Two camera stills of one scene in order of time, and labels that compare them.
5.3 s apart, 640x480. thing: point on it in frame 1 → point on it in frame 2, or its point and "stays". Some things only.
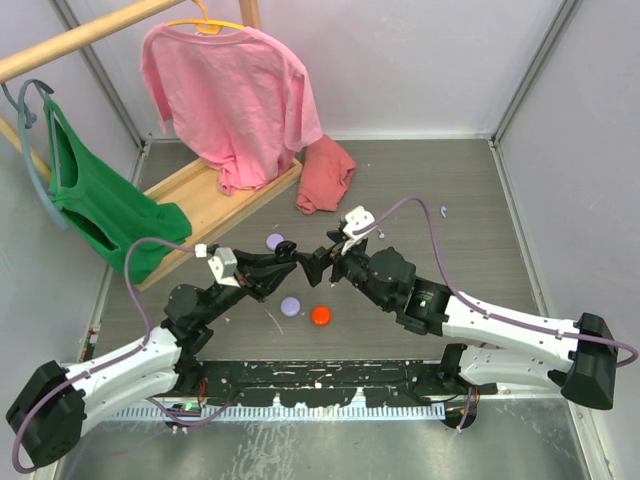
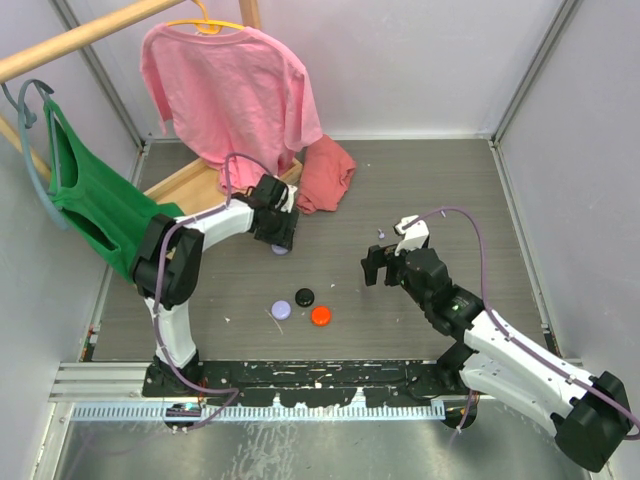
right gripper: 315,263 → 379,257
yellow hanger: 206,26 stays
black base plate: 330,382 stays
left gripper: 254,275 → 284,237
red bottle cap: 320,315 stays
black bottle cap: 285,250 → 304,297
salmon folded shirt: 325,172 stays
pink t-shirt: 242,103 stays
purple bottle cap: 290,306 → 281,310
